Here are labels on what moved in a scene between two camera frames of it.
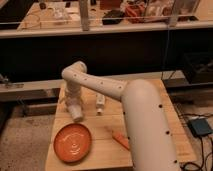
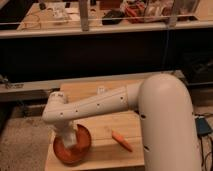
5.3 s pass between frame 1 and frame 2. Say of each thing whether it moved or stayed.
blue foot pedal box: stayed
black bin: stayed
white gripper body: moved
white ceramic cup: moved
